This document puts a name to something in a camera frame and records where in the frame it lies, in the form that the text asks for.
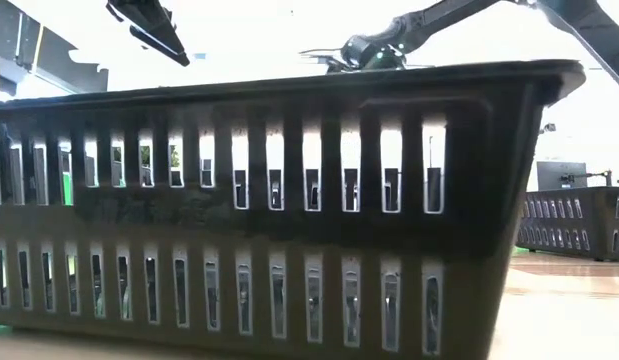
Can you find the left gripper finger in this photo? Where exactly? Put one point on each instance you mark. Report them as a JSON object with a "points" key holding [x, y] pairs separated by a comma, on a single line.
{"points": [[154, 42], [149, 20]]}

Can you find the black slotted plastic basket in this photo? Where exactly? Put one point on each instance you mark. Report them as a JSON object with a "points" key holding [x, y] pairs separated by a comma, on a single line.
{"points": [[299, 230], [564, 220]]}

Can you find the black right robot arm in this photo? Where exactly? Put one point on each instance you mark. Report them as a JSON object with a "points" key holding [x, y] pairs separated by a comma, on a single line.
{"points": [[579, 20]]}

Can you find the dark computer monitor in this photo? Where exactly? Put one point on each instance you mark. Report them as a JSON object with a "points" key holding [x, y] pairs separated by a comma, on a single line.
{"points": [[561, 175]]}

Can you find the small black mounted camera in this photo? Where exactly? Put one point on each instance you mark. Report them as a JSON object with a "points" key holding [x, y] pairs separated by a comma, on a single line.
{"points": [[549, 127]]}

